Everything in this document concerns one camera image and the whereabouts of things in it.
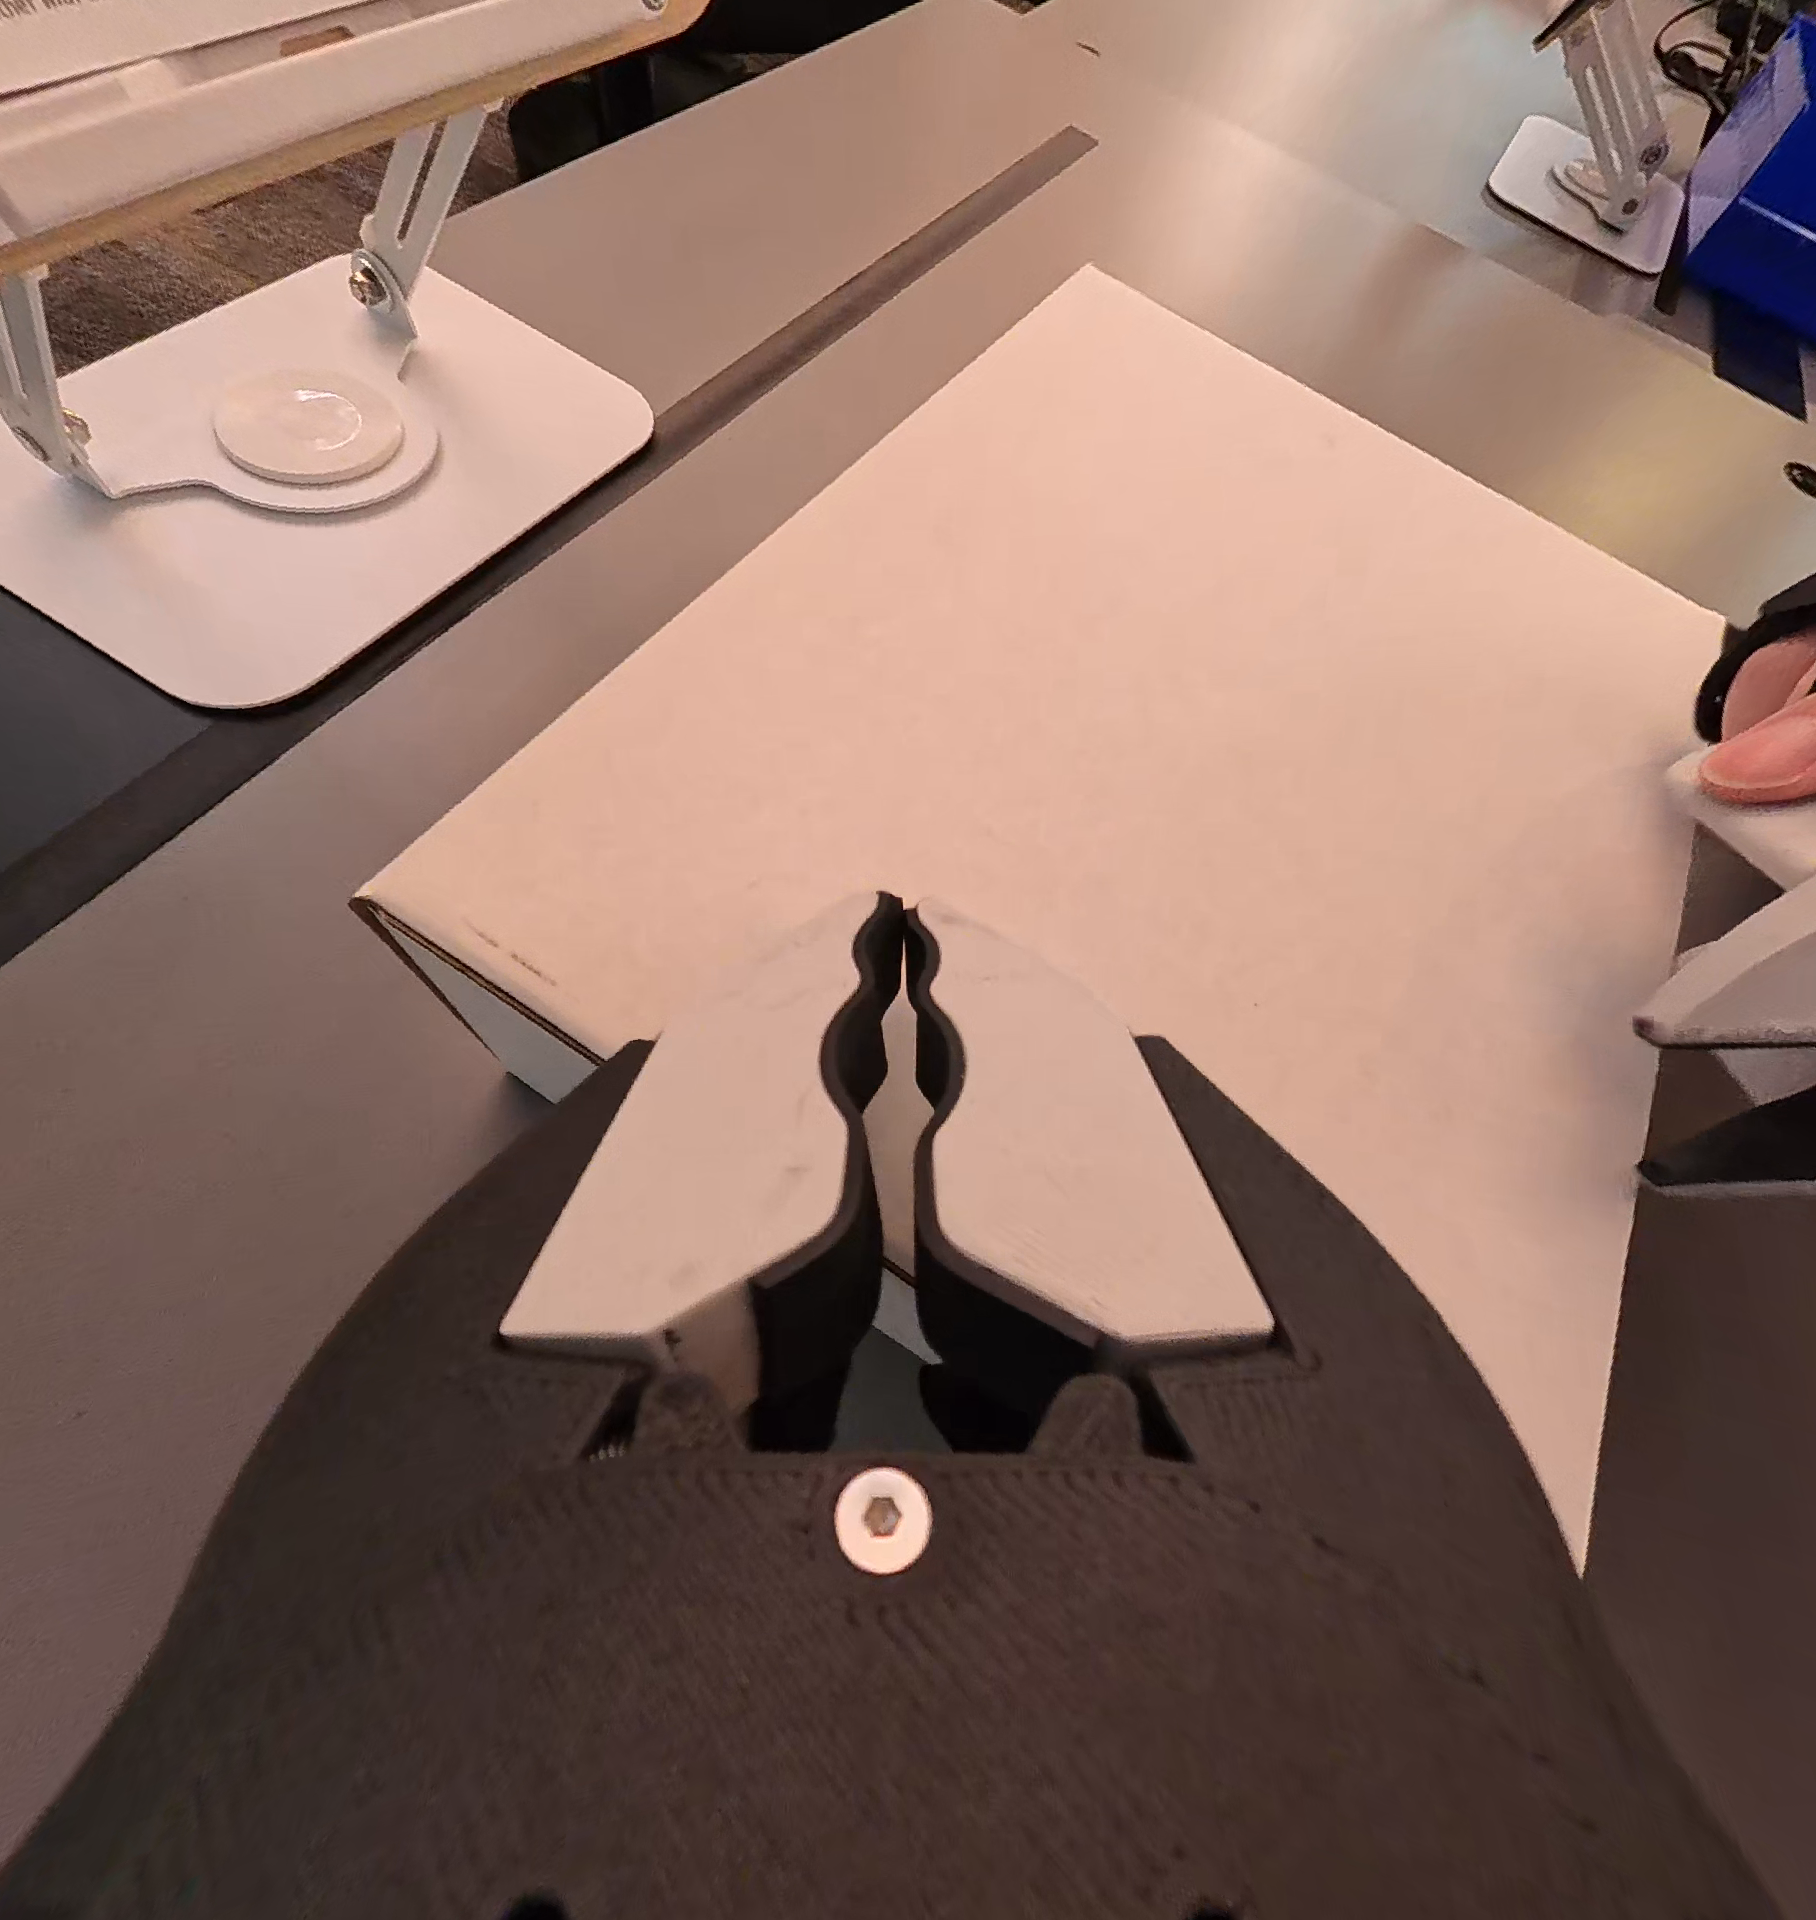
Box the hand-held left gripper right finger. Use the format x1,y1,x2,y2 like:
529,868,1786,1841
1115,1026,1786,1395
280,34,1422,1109
902,898,1278,1404

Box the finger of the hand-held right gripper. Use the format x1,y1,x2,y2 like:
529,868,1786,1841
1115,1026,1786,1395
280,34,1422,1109
1630,868,1816,1051
1630,1050,1816,1200

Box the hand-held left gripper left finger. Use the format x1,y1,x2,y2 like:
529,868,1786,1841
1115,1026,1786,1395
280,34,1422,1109
500,892,910,1413

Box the white cardboard box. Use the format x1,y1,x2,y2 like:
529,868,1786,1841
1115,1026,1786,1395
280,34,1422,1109
347,264,1734,1576

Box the person's right hand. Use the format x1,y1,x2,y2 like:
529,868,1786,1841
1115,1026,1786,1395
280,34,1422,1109
1703,617,1816,804

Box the blue plastic bin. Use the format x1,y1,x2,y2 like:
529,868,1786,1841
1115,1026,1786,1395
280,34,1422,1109
1677,21,1816,422

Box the white stand with wooden board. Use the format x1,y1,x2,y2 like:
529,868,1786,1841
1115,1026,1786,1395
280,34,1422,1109
0,0,701,708

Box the small white stand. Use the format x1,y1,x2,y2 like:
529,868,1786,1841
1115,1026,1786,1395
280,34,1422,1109
1488,0,1691,277

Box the black cables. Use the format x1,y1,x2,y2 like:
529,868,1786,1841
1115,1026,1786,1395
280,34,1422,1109
1658,0,1742,112

